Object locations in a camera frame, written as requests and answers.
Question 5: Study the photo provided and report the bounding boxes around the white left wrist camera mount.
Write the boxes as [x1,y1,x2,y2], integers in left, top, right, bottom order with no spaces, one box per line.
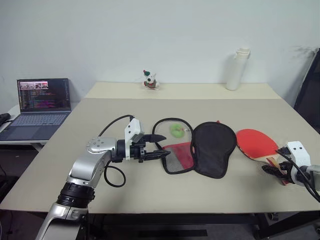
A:
[123,118,146,161]

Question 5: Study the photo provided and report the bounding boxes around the black device on side table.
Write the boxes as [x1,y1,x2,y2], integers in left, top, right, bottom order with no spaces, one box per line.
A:
[0,112,12,126]

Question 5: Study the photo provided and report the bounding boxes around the black mesh paddle case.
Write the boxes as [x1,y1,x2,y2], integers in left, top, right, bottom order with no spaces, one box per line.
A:
[151,117,238,180]

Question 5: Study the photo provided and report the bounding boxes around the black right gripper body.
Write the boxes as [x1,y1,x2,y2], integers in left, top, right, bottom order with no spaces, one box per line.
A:
[279,160,297,185]

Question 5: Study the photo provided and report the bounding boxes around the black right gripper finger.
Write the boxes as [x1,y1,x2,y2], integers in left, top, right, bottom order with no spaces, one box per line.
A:
[261,164,283,180]

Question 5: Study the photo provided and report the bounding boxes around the white stacked cups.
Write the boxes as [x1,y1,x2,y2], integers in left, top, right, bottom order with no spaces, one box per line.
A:
[225,46,252,91]

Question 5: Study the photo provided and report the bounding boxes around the green fuzzy ring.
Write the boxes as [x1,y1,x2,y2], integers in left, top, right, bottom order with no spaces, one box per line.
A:
[169,123,190,139]

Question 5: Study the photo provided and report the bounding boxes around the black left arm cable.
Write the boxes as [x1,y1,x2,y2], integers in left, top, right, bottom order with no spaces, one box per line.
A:
[98,114,136,188]

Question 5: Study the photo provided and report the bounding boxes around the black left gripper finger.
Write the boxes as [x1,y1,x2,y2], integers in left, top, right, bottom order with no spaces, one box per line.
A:
[145,150,172,161]
[145,134,167,144]

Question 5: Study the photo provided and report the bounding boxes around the black office chair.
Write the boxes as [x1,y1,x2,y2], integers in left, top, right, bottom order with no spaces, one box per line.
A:
[293,47,320,129]

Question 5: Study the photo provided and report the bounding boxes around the black table frame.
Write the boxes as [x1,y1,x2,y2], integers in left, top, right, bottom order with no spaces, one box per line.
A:
[86,211,320,240]

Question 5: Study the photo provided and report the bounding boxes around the small white plush toy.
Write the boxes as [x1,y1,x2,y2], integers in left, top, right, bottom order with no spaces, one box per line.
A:
[141,69,161,91]

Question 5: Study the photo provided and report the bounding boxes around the red table tennis paddle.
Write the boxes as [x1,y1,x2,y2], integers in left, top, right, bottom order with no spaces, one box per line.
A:
[235,128,289,187]

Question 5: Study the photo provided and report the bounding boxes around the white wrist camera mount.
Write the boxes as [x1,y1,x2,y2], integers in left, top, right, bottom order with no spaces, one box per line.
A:
[275,140,312,168]
[123,118,146,161]

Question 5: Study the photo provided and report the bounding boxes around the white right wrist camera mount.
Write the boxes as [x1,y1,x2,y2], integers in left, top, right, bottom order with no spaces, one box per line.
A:
[275,140,312,168]

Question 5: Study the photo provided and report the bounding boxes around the open grey laptop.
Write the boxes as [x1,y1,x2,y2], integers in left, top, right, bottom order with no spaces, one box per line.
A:
[0,77,74,142]

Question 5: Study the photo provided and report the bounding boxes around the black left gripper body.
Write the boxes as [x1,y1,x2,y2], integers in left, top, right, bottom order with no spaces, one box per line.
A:
[129,134,152,164]

